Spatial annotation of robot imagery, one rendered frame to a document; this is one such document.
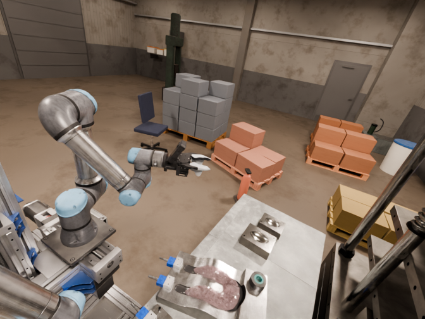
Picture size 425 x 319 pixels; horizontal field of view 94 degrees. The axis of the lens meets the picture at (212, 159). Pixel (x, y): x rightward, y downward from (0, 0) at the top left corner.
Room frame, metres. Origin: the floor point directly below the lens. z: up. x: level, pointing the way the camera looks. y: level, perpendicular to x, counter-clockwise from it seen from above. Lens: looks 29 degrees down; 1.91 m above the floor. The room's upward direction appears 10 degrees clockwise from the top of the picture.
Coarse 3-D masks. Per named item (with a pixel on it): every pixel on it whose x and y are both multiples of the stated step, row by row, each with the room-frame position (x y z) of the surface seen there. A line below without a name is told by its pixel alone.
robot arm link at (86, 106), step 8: (64, 96) 0.67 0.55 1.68; (72, 96) 0.70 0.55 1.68; (80, 96) 0.74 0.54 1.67; (88, 96) 0.77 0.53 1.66; (80, 104) 0.71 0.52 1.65; (88, 104) 0.75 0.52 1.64; (96, 104) 0.80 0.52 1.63; (80, 112) 0.69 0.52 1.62; (88, 112) 0.74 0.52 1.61; (80, 120) 0.71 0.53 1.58; (88, 120) 0.73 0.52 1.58; (88, 128) 0.73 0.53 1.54; (72, 152) 0.71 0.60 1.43; (80, 160) 0.71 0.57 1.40; (80, 168) 0.70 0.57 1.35; (88, 168) 0.72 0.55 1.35; (80, 176) 0.70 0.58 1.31; (88, 176) 0.71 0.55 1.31; (96, 176) 0.74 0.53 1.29; (80, 184) 0.69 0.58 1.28; (88, 184) 0.70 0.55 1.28; (96, 184) 0.72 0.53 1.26; (104, 184) 0.78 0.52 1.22; (96, 192) 0.71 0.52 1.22; (96, 200) 0.69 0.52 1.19
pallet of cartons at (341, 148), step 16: (320, 128) 4.35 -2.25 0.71; (336, 128) 4.45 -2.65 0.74; (320, 144) 4.08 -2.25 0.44; (336, 144) 4.20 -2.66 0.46; (352, 144) 4.12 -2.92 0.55; (368, 144) 4.03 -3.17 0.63; (320, 160) 3.90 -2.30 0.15; (336, 160) 3.81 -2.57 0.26; (352, 160) 3.73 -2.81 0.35; (368, 160) 3.67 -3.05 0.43; (352, 176) 3.68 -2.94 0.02; (368, 176) 3.60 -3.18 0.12
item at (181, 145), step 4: (180, 144) 0.73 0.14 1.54; (184, 144) 0.74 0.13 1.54; (176, 148) 0.74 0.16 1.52; (180, 148) 0.73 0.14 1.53; (184, 148) 0.73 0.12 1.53; (172, 152) 0.78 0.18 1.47; (176, 152) 0.73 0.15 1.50; (180, 152) 0.73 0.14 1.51; (172, 156) 0.74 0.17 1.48; (176, 156) 0.74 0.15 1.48; (168, 160) 0.74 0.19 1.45; (172, 160) 0.74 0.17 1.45
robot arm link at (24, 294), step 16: (0, 272) 0.21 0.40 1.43; (0, 288) 0.19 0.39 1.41; (16, 288) 0.21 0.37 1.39; (32, 288) 0.22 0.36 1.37; (0, 304) 0.18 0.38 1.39; (16, 304) 0.19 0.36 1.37; (32, 304) 0.20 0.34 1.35; (48, 304) 0.21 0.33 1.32; (64, 304) 0.23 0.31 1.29; (80, 304) 0.25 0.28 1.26
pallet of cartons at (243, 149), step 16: (240, 128) 3.50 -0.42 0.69; (256, 128) 3.61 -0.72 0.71; (224, 144) 3.28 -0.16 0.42; (240, 144) 3.40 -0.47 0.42; (256, 144) 3.41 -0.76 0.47; (224, 160) 3.19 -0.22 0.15; (240, 160) 2.96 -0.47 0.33; (256, 160) 2.88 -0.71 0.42; (272, 160) 2.97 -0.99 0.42; (240, 176) 2.95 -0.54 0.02; (256, 176) 2.68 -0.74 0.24; (272, 176) 2.94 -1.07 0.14
